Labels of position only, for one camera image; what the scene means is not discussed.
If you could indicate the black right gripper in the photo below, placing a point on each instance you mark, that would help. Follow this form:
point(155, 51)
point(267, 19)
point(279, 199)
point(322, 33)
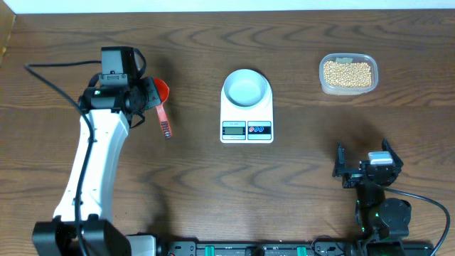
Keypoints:
point(353, 176)

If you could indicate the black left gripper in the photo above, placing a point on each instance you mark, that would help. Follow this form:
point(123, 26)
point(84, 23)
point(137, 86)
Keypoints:
point(153, 98)

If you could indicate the orange measuring scoop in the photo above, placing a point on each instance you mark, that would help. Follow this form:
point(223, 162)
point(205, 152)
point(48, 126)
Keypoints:
point(163, 91)

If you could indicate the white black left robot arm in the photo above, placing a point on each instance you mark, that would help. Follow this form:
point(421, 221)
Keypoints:
point(82, 221)

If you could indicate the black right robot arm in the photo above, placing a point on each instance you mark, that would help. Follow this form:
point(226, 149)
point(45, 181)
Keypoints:
point(384, 220)

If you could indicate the grey round bowl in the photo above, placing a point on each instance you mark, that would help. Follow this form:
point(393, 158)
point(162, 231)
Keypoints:
point(246, 88)

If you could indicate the white digital kitchen scale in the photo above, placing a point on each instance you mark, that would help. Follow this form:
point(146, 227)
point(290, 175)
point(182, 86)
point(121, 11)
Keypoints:
point(253, 125)

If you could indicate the pile of soybeans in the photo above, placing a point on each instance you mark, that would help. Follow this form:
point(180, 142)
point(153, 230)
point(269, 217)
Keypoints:
point(347, 74)

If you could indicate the clear plastic container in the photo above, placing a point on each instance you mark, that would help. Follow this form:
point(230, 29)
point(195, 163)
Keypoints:
point(349, 58)

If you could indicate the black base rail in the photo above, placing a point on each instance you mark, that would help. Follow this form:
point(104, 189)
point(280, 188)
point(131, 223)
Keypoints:
point(323, 248)

